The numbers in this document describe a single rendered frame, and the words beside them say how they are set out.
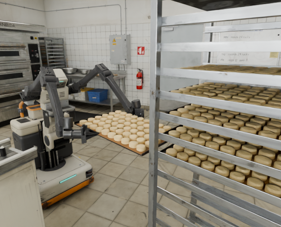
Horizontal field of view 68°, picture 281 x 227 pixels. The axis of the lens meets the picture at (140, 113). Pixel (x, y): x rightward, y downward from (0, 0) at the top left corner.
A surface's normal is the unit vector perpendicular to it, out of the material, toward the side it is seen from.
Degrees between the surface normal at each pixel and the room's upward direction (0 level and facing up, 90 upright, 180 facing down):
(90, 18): 90
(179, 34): 90
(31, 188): 90
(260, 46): 90
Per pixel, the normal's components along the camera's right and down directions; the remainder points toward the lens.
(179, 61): -0.40, 0.27
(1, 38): 0.91, 0.11
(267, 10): -0.66, 0.22
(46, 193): 0.75, 0.20
